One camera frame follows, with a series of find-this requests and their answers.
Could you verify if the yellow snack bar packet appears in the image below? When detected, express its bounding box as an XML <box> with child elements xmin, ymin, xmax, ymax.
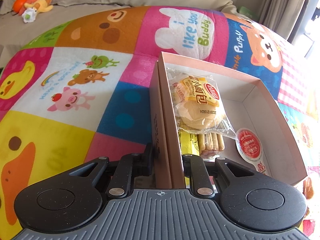
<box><xmin>178</xmin><ymin>129</ymin><xmax>200</xmax><ymax>156</ymax></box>

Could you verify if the yellow biscuit packet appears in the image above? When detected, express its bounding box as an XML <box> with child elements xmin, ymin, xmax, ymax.
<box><xmin>196</xmin><ymin>132</ymin><xmax>226</xmax><ymax>161</ymax></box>

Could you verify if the colourful cartoon play mat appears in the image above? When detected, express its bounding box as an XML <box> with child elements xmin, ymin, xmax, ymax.
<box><xmin>0</xmin><ymin>5</ymin><xmax>320</xmax><ymax>233</ymax></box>

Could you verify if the grey curtain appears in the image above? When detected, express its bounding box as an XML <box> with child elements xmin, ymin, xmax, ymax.
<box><xmin>259</xmin><ymin>0</ymin><xmax>320</xmax><ymax>41</ymax></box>

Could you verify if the pink cardboard box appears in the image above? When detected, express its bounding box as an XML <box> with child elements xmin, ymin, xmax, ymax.
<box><xmin>149</xmin><ymin>51</ymin><xmax>309</xmax><ymax>189</ymax></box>

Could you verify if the red lid jelly cup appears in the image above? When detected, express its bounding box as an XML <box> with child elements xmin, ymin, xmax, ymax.
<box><xmin>235</xmin><ymin>127</ymin><xmax>272</xmax><ymax>177</ymax></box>

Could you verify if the white green plush toy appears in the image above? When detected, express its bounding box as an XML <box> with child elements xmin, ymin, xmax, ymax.
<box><xmin>22</xmin><ymin>7</ymin><xmax>38</xmax><ymax>23</ymax></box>

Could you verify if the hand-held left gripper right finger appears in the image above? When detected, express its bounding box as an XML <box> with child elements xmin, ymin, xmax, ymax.
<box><xmin>181</xmin><ymin>154</ymin><xmax>266</xmax><ymax>199</ymax></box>

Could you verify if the bun packet red yellow label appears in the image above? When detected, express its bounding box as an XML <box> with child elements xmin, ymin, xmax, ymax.
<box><xmin>166</xmin><ymin>66</ymin><xmax>238</xmax><ymax>141</ymax></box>

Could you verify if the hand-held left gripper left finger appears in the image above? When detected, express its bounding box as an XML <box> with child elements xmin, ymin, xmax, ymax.
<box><xmin>66</xmin><ymin>142</ymin><xmax>155</xmax><ymax>199</ymax></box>

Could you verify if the orange yellow plush toy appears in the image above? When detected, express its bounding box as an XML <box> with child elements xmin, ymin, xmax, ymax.
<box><xmin>12</xmin><ymin>0</ymin><xmax>54</xmax><ymax>14</ymax></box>

